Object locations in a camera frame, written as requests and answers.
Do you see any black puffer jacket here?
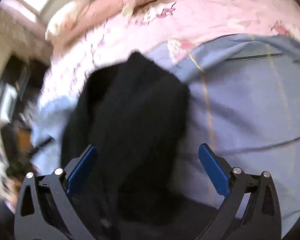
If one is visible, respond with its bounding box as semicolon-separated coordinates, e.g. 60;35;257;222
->
61;52;216;239

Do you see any dark wooden side furniture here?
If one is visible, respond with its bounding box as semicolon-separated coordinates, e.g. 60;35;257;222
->
0;54;53;178

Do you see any pink floral bed sheet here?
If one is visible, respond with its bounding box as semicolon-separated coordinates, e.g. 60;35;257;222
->
39;0;300;106

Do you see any light blue plaid sheet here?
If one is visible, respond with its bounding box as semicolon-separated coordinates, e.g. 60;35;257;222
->
29;33;300;237

